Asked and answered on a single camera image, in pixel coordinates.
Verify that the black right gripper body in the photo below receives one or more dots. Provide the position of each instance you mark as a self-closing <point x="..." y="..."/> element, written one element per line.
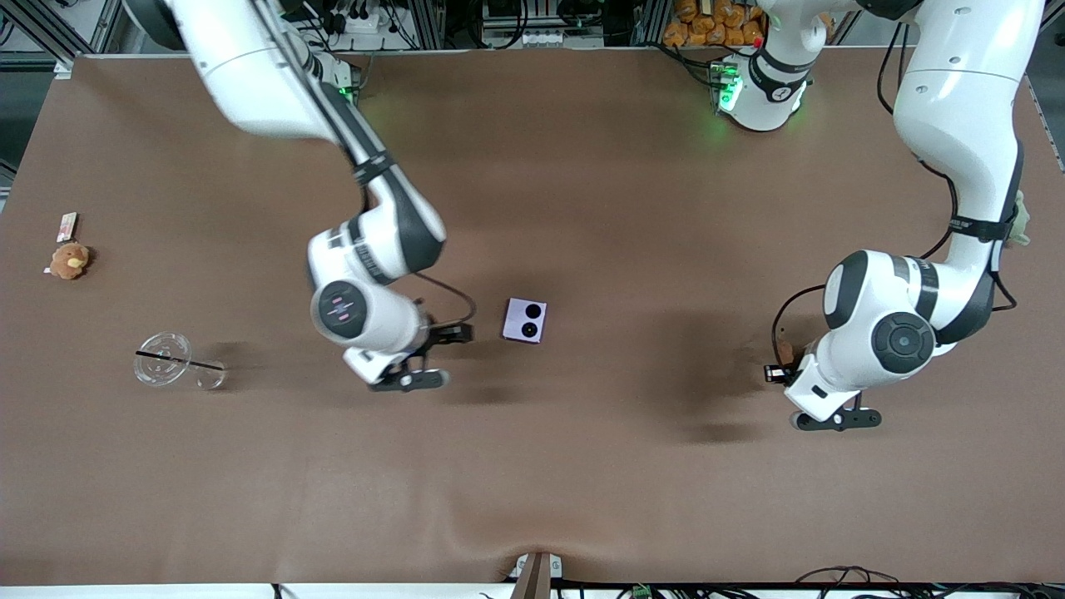
<point x="447" y="334"/>

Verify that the brown lion statue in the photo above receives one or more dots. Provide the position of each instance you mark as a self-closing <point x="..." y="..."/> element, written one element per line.
<point x="805" y="347"/>

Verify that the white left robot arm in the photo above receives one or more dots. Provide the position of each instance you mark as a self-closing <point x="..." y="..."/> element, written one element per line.
<point x="957" y="125"/>

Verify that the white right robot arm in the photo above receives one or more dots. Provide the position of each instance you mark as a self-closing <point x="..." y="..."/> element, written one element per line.
<point x="274" y="75"/>

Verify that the black straw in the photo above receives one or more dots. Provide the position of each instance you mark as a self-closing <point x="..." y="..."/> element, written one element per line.
<point x="179" y="361"/>

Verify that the clear plastic cup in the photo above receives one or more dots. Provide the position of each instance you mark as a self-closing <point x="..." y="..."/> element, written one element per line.
<point x="170" y="362"/>

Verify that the green plush toy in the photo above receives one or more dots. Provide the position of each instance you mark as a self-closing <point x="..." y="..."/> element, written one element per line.
<point x="1022" y="220"/>

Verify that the white power strip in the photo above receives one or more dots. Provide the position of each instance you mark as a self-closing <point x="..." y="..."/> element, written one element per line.
<point x="362" y="21"/>

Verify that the orange plush toy pile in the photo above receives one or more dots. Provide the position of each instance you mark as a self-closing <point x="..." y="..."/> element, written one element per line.
<point x="715" y="23"/>

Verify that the brown plush toy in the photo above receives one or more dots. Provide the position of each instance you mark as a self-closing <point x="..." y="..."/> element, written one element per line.
<point x="69" y="260"/>

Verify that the small pink card packet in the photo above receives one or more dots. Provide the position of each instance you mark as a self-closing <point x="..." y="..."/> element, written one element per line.
<point x="66" y="225"/>

